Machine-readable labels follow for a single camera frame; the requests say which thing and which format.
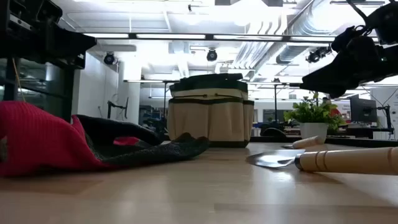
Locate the black overhead light bar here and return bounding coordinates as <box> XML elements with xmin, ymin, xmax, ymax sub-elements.
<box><xmin>83</xmin><ymin>32</ymin><xmax>379</xmax><ymax>44</ymax></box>

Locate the black computer monitor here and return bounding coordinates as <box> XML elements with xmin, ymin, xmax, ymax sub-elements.
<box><xmin>349</xmin><ymin>94</ymin><xmax>379</xmax><ymax>124</ymax></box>

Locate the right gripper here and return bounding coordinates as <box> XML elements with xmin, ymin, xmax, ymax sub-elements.
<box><xmin>299</xmin><ymin>0</ymin><xmax>398</xmax><ymax>99</ymax></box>

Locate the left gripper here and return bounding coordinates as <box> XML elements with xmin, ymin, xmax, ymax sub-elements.
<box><xmin>0</xmin><ymin>22</ymin><xmax>98</xmax><ymax>70</ymax></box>

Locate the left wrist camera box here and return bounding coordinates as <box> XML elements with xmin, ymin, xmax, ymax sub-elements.
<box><xmin>7</xmin><ymin>0</ymin><xmax>63</xmax><ymax>34</ymax></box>

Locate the beige gardening bag green trim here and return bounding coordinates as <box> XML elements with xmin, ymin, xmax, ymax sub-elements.
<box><xmin>167</xmin><ymin>73</ymin><xmax>255</xmax><ymax>149</ymax></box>

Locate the black chair back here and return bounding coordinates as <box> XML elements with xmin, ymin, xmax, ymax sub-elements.
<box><xmin>260</xmin><ymin>127</ymin><xmax>287</xmax><ymax>138</ymax></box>

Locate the person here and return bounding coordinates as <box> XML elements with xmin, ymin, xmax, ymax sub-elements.
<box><xmin>322</xmin><ymin>96</ymin><xmax>343</xmax><ymax>119</ymax></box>

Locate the red black garden glove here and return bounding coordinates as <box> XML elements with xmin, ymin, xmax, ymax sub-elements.
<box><xmin>0</xmin><ymin>100</ymin><xmax>211</xmax><ymax>178</ymax></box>

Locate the green plant white pot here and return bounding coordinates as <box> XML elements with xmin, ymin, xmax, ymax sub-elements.
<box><xmin>283</xmin><ymin>91</ymin><xmax>348</xmax><ymax>144</ymax></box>

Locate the black ceiling spotlight cluster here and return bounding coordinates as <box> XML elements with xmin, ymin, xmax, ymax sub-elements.
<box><xmin>305</xmin><ymin>45</ymin><xmax>333</xmax><ymax>64</ymax></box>

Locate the narrow transplanter wooden handle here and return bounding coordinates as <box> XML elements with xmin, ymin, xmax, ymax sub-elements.
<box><xmin>281</xmin><ymin>135</ymin><xmax>326</xmax><ymax>150</ymax></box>

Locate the thin yellow cord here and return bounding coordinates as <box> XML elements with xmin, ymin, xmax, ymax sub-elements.
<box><xmin>12</xmin><ymin>58</ymin><xmax>26</xmax><ymax>102</ymax></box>

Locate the steel trowel wooden handle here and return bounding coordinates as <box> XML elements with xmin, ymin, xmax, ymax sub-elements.
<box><xmin>245</xmin><ymin>146</ymin><xmax>398</xmax><ymax>175</ymax></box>

